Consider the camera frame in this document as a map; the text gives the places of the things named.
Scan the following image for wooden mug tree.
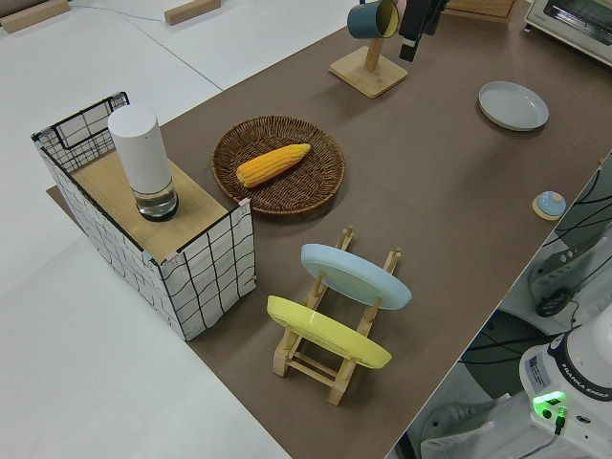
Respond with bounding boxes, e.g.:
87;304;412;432
328;28;409;99

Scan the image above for brown table mat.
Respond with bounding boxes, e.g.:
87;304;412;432
46;9;612;459

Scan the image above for white toaster oven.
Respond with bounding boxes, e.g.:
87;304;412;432
522;0;612;62

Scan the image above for yellow corn cob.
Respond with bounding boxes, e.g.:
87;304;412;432
236;142;312;188

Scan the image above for wooden cabinet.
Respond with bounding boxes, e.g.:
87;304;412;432
442;0;520;23

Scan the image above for white cylinder glass base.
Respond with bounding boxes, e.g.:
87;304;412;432
106;105;181;222

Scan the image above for wooden block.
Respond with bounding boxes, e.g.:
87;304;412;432
164;0;226;26
0;0;71;33

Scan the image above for wire grid storage box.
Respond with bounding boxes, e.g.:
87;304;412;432
31;90;259;341

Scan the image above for wooden dish rack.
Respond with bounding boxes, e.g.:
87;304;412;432
272;225;403;406

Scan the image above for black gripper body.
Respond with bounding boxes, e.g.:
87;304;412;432
399;0;449;44

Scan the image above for yellow plate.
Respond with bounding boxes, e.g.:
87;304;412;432
266;295;394;370

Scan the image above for teal mug yellow inside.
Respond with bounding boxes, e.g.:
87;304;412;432
346;0;401;40

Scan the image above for gray round plate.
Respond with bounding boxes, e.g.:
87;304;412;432
478;80;550;132

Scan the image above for brown wicker basket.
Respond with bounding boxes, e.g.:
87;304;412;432
211;115;347;216

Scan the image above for light blue plate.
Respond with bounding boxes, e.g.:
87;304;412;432
300;243;413;311

